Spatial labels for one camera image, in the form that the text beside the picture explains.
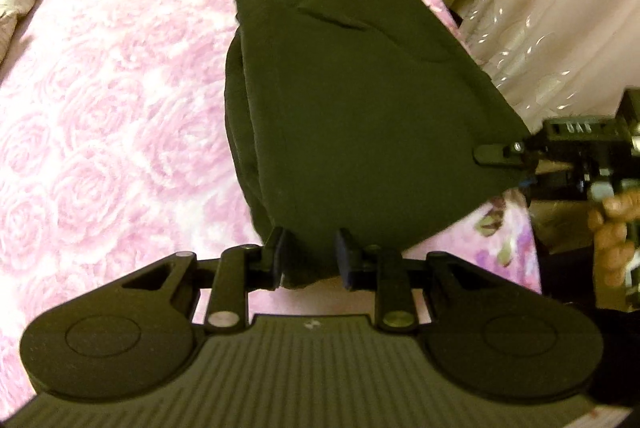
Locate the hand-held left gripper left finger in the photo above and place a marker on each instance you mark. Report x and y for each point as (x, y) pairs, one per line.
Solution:
(278, 254)

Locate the pale pink patterned curtain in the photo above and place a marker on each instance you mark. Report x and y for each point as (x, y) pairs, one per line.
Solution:
(550, 7)

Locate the black pants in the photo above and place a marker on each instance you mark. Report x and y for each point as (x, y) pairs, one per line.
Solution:
(360, 107)

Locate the pink floral blanket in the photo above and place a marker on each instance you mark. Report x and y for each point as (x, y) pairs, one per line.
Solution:
(125, 107)

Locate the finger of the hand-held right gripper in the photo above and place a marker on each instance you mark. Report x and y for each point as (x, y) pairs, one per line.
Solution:
(500, 152)

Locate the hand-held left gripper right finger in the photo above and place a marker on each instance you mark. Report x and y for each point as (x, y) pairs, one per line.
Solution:
(345, 259)

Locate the person's right hand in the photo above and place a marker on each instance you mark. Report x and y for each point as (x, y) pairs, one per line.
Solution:
(612, 238)

